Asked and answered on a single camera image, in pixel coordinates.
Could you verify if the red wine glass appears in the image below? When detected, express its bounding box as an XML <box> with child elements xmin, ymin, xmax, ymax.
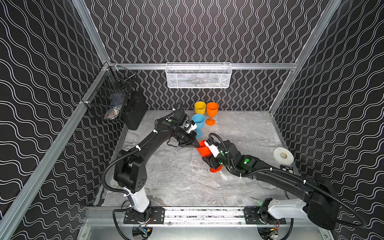
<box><xmin>196</xmin><ymin>140</ymin><xmax>222</xmax><ymax>173</ymax></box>

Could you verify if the blue wine glass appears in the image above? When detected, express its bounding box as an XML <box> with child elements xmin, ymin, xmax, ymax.
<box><xmin>192</xmin><ymin>114</ymin><xmax>206</xmax><ymax>139</ymax></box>

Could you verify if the yellow wine glass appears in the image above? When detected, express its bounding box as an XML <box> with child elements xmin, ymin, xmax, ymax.
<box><xmin>194</xmin><ymin>101</ymin><xmax>207</xmax><ymax>115</ymax></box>

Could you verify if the bubble wrap of red glass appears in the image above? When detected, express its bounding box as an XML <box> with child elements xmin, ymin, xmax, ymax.
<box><xmin>207</xmin><ymin>133</ymin><xmax>288</xmax><ymax>179</ymax></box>

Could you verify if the orange wine glass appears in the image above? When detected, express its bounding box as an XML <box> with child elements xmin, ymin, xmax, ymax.
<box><xmin>206</xmin><ymin>102</ymin><xmax>219</xmax><ymax>126</ymax></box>

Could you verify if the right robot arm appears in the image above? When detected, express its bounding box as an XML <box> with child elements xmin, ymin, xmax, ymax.
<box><xmin>201</xmin><ymin>140</ymin><xmax>367</xmax><ymax>230</ymax></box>

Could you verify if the white tape roll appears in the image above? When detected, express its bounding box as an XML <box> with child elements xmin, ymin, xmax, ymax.
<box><xmin>273</xmin><ymin>147</ymin><xmax>294</xmax><ymax>165</ymax></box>

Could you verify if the black box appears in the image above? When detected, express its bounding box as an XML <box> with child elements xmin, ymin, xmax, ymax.
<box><xmin>121</xmin><ymin>91</ymin><xmax>148</xmax><ymax>130</ymax></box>

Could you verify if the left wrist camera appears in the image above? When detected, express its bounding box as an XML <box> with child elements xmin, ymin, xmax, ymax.
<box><xmin>172</xmin><ymin>110</ymin><xmax>198</xmax><ymax>134</ymax></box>

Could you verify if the black wire basket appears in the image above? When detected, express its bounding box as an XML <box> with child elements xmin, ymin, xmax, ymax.
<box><xmin>85</xmin><ymin>64</ymin><xmax>138</xmax><ymax>122</ymax></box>

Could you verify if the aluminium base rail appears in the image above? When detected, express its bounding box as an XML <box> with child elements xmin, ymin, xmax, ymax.
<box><xmin>83</xmin><ymin>206</ymin><xmax>326</xmax><ymax>228</ymax></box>

